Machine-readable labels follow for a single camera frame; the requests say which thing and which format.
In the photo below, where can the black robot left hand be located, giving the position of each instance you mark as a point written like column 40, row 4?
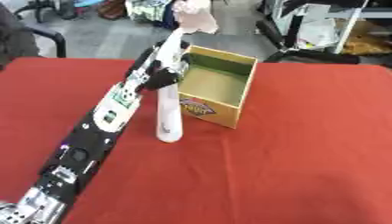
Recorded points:
column 159, row 78

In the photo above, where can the white plastic bottle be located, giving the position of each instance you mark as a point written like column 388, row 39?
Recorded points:
column 169, row 116

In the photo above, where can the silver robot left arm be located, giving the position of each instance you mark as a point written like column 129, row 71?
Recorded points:
column 81, row 151

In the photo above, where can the tan cardboard box green inside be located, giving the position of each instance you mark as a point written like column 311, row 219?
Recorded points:
column 214, row 84

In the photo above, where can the patterned green white cloth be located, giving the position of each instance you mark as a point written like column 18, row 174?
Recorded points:
column 147, row 10

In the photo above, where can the pale pink cloth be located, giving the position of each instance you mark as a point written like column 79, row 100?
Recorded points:
column 196, row 16

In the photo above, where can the brown bag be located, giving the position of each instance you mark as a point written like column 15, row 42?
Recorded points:
column 111, row 8

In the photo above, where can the black chair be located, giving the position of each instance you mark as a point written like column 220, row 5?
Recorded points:
column 55, row 36

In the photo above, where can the white plastic bag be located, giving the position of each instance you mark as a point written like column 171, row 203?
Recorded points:
column 316, row 32

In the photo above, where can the yellow brown mat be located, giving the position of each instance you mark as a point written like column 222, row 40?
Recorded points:
column 370, row 40

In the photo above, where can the white metal frame post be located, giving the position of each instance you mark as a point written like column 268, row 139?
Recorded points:
column 350, row 27

